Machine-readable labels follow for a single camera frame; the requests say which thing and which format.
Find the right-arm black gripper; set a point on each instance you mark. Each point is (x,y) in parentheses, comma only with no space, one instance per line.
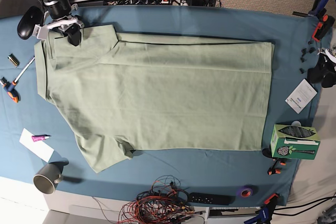
(73,34)

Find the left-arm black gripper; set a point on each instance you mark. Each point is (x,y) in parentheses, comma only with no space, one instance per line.
(323,72)

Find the green T-shirt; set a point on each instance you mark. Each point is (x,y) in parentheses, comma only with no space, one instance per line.
(125,92)

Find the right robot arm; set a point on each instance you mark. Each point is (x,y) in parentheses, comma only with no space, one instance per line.
(53,14)

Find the white printed card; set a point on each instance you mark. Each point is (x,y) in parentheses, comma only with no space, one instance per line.
(301,96)

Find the orange black table clamp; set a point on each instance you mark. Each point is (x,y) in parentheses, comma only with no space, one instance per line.
(323,26)

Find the black computer mouse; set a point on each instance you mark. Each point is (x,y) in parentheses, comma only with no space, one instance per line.
(33,16)

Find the blue black clamp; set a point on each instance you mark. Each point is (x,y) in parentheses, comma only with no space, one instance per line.
(318,10)

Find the small green battery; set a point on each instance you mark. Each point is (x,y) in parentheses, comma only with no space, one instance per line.
(13,60)

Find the green cardboard box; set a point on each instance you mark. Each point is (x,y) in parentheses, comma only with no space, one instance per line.
(294,142)

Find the pink glue tube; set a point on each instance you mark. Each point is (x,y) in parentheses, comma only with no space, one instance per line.
(37,138)

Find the small orange spring clamp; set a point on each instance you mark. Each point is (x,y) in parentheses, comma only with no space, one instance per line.
(274,168)

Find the white paper sheet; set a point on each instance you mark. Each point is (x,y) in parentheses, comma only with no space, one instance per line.
(39,148)

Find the purple tape roll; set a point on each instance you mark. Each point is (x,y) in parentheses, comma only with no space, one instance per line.
(245,191)

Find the grey ceramic mug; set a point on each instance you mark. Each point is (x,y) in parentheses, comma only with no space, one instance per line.
(47,179)

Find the blue orange bar clamp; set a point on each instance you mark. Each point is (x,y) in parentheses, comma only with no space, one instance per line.
(264,214)

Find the black remote control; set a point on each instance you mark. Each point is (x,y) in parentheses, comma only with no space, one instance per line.
(211,199)

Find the right-arm white wrist camera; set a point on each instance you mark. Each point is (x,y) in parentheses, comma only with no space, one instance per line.
(41,32)

